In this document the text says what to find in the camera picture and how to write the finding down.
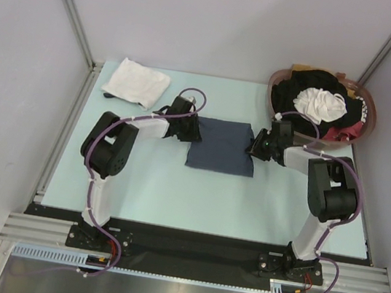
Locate red garment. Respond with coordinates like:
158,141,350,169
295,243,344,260
323,121,364,142

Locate black white striped garment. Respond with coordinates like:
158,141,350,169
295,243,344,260
358,98,368,124

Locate pink plastic laundry basket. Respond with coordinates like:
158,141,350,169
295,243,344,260
267,64,377,149

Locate aluminium frame rail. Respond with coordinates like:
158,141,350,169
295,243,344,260
0,63,104,247

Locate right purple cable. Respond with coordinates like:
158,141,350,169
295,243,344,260
249,109,375,293

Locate purple cable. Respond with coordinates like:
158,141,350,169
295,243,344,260
249,109,375,293
68,73,210,292

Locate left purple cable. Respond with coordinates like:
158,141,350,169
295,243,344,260
68,73,210,292

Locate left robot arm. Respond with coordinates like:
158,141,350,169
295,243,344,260
80,95,202,249

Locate white graphic tank top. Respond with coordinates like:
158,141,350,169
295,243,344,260
101,58,172,111

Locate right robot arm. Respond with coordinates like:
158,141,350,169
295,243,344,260
246,118,362,280

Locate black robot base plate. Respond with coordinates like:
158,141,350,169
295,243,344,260
19,203,374,293

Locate light blue table mat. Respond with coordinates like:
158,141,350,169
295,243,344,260
40,53,390,259

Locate white strappy garment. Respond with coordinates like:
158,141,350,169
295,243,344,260
293,87,347,125

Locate black garment pile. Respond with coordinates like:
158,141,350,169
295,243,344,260
270,69,362,139

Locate white cable duct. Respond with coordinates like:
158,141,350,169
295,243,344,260
11,240,310,293

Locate mustard yellow garment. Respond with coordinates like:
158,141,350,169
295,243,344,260
292,63,312,71

